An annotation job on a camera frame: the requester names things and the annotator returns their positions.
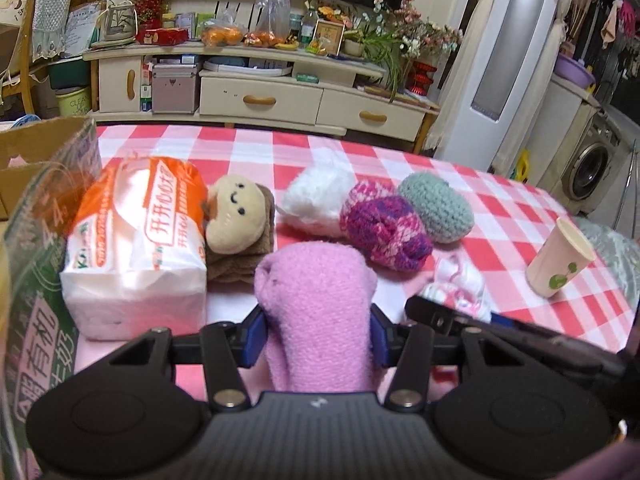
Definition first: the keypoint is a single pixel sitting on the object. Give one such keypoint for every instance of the yellow banana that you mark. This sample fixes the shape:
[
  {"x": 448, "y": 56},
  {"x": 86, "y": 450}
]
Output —
[{"x": 286, "y": 46}]

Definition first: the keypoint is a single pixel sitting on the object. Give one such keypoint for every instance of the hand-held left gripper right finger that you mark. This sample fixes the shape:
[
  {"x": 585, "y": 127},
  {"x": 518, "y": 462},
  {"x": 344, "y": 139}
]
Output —
[{"x": 378, "y": 335}]

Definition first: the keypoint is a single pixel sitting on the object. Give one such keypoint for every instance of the silver case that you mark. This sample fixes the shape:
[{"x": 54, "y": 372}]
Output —
[{"x": 174, "y": 89}]

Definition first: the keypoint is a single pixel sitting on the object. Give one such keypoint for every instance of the magenta knitted ball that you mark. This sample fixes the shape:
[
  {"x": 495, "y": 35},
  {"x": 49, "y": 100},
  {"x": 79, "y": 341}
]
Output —
[{"x": 385, "y": 230}]

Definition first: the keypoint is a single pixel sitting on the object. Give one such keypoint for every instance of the green printed carton box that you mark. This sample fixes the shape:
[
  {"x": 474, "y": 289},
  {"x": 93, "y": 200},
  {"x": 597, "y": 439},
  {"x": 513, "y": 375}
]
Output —
[{"x": 35, "y": 340}]

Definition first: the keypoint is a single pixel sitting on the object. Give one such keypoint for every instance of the yellow green toy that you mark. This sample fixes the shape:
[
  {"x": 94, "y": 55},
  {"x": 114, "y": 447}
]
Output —
[{"x": 521, "y": 165}]

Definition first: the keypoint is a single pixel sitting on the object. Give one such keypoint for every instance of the beige paper cup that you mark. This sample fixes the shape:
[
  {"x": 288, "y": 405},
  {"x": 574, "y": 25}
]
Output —
[{"x": 557, "y": 260}]

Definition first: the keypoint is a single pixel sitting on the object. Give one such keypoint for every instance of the green plastic bottle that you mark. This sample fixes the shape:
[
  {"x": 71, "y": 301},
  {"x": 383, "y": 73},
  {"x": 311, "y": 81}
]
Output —
[{"x": 309, "y": 27}]

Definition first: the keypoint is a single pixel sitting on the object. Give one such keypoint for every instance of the cream television cabinet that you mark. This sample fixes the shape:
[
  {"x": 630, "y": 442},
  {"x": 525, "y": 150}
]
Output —
[{"x": 280, "y": 100}]

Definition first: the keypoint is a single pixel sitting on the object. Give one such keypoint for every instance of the small picture frame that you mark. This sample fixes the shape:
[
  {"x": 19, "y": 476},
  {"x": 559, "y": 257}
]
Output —
[{"x": 328, "y": 37}]

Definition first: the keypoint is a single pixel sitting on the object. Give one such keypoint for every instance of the potted green plant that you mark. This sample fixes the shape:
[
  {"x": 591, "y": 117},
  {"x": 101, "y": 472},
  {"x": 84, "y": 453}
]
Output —
[{"x": 370, "y": 47}]

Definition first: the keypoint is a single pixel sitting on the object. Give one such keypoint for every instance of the purple basin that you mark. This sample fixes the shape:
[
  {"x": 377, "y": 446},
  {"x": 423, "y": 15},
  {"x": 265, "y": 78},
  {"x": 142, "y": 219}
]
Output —
[{"x": 575, "y": 71}]

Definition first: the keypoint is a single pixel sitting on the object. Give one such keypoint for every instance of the white standing air conditioner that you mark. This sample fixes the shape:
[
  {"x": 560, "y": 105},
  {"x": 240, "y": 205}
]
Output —
[{"x": 500, "y": 60}]

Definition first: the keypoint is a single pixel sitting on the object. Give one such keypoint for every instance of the washing machine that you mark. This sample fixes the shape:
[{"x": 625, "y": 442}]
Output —
[{"x": 595, "y": 165}]

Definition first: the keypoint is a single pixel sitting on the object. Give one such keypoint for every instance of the pink checkered tablecloth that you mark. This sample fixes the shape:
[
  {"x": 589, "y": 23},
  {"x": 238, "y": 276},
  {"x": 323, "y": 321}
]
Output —
[{"x": 500, "y": 200}]

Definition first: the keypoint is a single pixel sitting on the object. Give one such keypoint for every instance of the orange white tissue pack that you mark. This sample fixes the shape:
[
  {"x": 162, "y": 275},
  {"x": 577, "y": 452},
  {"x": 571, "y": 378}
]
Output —
[{"x": 130, "y": 260}]

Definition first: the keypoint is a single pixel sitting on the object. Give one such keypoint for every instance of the white pink knitted cloth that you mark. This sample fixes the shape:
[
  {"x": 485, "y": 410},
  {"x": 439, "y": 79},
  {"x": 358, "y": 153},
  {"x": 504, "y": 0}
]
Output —
[{"x": 460, "y": 280}]

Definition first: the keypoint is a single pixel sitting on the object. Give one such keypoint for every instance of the pink fluffy sock roll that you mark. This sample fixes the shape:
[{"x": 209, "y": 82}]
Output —
[{"x": 315, "y": 310}]

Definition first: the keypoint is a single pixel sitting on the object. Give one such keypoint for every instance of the clear plastic bag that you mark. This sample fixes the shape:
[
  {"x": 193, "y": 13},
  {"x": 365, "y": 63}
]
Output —
[{"x": 274, "y": 12}]

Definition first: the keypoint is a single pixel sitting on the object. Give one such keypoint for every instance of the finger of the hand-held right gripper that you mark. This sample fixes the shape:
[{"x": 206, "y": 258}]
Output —
[{"x": 435, "y": 312}]

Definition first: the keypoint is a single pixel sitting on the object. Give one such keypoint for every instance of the pale green bucket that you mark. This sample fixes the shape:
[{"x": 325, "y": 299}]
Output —
[{"x": 74, "y": 102}]

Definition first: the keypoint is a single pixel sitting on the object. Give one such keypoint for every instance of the red flat box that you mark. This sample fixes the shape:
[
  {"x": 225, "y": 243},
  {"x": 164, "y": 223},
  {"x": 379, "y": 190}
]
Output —
[{"x": 162, "y": 36}]

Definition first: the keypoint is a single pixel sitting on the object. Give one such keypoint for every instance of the bag of oranges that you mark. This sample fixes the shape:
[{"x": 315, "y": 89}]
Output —
[
  {"x": 222, "y": 37},
  {"x": 265, "y": 40}
]

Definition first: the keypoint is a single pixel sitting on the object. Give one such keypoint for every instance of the small beige plush doll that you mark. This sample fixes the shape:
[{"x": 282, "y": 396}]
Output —
[{"x": 235, "y": 210}]

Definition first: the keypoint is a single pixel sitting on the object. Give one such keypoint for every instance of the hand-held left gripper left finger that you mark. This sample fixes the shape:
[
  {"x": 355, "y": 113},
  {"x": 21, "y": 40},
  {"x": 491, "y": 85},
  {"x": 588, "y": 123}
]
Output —
[{"x": 252, "y": 332}]

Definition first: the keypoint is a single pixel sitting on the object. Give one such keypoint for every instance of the teal crocheted pouch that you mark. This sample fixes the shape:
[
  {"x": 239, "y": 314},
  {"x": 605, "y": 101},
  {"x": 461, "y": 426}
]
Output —
[{"x": 435, "y": 207}]

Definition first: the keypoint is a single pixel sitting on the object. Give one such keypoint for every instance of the small green box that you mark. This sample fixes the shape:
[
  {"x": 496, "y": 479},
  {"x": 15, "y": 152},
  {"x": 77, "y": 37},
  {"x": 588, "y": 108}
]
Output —
[{"x": 308, "y": 78}]

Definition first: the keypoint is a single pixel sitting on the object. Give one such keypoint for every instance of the hanging clothes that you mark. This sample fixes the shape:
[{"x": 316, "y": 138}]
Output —
[{"x": 620, "y": 20}]

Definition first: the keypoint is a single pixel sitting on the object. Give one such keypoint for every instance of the red berry branches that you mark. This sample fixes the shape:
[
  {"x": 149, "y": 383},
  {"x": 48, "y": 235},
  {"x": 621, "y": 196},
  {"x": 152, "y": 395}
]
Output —
[{"x": 150, "y": 2}]

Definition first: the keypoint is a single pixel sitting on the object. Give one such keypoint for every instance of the white fluffy ball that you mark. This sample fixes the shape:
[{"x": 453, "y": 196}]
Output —
[{"x": 315, "y": 195}]

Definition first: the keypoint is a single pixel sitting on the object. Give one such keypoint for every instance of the artificial flower bouquet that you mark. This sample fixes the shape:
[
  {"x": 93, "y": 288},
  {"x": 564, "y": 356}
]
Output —
[{"x": 425, "y": 30}]

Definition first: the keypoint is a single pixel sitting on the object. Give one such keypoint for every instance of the grey fluffy blanket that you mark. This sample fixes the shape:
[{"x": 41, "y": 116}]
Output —
[{"x": 615, "y": 255}]

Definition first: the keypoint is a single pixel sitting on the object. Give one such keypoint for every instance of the lace covered chair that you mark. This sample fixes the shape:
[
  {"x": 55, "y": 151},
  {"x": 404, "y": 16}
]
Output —
[{"x": 50, "y": 20}]

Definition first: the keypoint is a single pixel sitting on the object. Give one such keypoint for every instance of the red stand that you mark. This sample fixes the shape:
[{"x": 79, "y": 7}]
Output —
[{"x": 421, "y": 79}]

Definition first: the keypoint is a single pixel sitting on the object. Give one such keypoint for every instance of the white tray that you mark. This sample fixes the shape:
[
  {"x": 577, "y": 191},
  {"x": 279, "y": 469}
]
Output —
[{"x": 245, "y": 67}]

